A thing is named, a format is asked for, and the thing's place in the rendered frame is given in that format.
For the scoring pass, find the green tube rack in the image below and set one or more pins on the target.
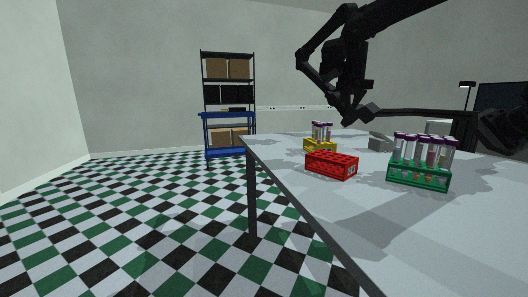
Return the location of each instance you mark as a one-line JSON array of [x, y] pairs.
[[420, 183]]

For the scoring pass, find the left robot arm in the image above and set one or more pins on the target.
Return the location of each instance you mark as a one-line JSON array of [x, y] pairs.
[[510, 127]]

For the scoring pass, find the yellow tube rack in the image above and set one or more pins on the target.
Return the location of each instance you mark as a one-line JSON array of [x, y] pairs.
[[308, 142]]

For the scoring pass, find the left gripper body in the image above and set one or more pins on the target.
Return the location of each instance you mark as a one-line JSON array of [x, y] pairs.
[[358, 84]]

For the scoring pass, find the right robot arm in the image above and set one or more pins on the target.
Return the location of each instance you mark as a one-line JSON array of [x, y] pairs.
[[331, 94]]

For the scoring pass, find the red tube rack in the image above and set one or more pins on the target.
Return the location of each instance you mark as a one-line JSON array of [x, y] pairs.
[[331, 164]]

